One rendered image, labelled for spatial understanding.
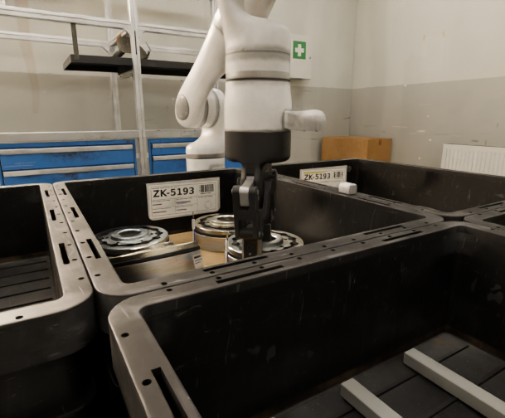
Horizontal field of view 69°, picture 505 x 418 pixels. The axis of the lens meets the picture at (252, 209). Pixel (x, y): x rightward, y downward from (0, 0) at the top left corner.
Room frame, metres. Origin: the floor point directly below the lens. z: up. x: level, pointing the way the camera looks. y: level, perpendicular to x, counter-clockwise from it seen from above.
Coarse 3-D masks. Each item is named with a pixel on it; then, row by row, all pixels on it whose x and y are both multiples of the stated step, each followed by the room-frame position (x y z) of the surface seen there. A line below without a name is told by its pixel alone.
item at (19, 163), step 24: (0, 144) 1.94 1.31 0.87; (24, 144) 1.99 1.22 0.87; (48, 144) 2.05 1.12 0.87; (72, 144) 2.11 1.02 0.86; (96, 144) 2.18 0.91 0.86; (120, 144) 2.25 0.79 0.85; (0, 168) 1.93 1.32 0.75; (24, 168) 1.98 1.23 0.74; (48, 168) 2.04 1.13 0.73; (72, 168) 2.09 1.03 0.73; (96, 168) 2.16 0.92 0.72; (120, 168) 2.23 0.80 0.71
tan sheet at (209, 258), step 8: (184, 232) 0.59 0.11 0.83; (192, 232) 0.59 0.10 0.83; (176, 240) 0.55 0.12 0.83; (184, 240) 0.55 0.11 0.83; (192, 240) 0.55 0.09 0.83; (208, 256) 0.48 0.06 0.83; (216, 256) 0.48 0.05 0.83; (224, 256) 0.48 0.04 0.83; (208, 264) 0.45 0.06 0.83; (216, 264) 0.45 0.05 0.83
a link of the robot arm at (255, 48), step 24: (216, 0) 0.41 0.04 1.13; (240, 0) 0.42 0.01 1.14; (240, 24) 0.39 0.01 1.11; (264, 24) 0.39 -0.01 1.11; (240, 48) 0.39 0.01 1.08; (264, 48) 0.39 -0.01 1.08; (288, 48) 0.41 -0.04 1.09; (240, 72) 0.39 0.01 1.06; (264, 72) 0.39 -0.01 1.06; (288, 72) 0.41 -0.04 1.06
